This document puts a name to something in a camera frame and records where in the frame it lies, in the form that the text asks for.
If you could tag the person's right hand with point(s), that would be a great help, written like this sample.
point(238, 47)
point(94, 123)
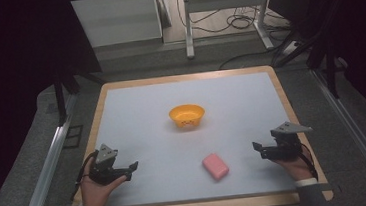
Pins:
point(298, 168)

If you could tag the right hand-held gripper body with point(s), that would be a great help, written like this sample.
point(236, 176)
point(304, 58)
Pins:
point(286, 144)

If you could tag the white power strip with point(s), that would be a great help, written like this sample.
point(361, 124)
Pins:
point(290, 48)

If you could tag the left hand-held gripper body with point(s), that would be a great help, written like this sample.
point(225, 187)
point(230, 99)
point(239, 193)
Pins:
point(105, 170)

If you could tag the white table mat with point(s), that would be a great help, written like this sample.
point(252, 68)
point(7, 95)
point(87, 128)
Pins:
point(181, 143)

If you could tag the person's left hand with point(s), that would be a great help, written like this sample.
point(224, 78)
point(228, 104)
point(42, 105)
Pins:
point(93, 192)

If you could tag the orange plastic bowl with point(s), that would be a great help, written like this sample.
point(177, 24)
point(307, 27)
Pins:
point(187, 114)

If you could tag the black metal stand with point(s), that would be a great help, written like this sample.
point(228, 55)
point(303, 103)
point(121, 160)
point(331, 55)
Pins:
point(61, 100)
point(330, 70)

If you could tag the white cabinet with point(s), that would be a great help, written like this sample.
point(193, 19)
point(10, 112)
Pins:
point(117, 20)

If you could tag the pink soap bar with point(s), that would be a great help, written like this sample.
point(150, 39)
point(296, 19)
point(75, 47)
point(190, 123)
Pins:
point(216, 166)

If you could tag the aluminium rail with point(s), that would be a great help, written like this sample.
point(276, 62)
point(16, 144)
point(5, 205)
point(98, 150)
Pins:
point(48, 171)
point(357, 134)

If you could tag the white metal desk frame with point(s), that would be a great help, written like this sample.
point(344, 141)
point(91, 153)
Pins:
point(225, 0)

